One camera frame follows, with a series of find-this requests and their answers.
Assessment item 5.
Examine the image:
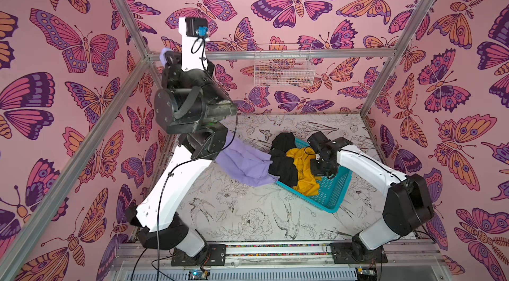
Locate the white wire wall basket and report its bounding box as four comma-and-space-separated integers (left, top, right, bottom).
253, 49, 315, 88

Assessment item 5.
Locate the mustard yellow t-shirt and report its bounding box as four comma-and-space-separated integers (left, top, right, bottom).
286, 147, 321, 197

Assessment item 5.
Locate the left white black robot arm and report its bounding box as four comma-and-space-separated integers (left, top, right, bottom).
125, 17, 237, 262

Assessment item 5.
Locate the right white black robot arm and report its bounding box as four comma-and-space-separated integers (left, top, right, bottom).
307, 131, 435, 261

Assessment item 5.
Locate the teal plastic laundry basket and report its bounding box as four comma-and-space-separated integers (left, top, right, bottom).
277, 138, 352, 213

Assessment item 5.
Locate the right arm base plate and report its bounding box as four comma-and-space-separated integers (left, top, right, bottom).
328, 241, 388, 265

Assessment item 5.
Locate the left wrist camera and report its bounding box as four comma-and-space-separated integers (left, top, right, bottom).
185, 17, 209, 38

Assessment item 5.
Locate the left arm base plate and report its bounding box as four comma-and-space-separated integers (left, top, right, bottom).
171, 244, 226, 266

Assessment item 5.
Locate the black t-shirt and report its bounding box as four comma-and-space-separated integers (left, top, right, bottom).
269, 133, 307, 190

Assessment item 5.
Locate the lavender purple t-shirt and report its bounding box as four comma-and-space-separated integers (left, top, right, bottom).
215, 132, 279, 187

